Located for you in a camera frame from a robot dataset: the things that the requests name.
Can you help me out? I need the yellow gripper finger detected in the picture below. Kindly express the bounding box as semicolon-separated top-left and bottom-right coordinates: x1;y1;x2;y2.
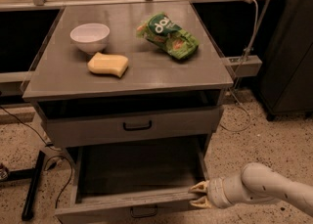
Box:
190;196;212;209
189;181;209;194

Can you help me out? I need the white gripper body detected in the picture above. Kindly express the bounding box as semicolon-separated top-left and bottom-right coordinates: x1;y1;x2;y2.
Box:
207;176;242;208

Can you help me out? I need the grey drawer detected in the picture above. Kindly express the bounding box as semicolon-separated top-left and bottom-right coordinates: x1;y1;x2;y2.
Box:
42;106;223;148
56;137;208;224

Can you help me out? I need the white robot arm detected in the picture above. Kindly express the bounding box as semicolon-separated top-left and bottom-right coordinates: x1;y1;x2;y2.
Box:
189;162;313;216

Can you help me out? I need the grey drawer cabinet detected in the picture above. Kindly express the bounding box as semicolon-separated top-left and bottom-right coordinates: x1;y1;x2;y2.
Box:
23;2;232;152

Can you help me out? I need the grey top drawer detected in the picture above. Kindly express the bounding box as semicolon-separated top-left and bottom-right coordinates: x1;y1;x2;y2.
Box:
42;106;223;148

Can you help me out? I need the dark cabinet at right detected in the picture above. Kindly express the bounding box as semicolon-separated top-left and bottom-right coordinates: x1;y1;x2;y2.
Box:
256;0;313;121

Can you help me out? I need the yellow sponge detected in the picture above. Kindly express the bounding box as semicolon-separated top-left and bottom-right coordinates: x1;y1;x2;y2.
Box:
87;53;129;77

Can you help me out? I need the green chip bag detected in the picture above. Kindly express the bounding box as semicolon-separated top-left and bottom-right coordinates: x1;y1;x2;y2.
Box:
136;12;199;61

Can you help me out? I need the black floor stand bar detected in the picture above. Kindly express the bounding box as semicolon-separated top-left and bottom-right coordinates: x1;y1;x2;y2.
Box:
0;151;45;221

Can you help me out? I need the white bowl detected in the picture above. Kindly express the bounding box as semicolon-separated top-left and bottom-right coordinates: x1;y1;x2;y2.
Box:
69;23;111;55

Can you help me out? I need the white cable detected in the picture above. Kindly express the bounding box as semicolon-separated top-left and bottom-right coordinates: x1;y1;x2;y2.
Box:
219;0;260;133

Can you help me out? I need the grey metal bracket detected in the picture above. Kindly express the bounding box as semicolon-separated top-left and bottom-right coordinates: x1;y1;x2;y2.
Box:
222;55;262;78

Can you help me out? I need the black floor cable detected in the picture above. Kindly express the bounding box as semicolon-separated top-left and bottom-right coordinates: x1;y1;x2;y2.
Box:
0;105;74;224

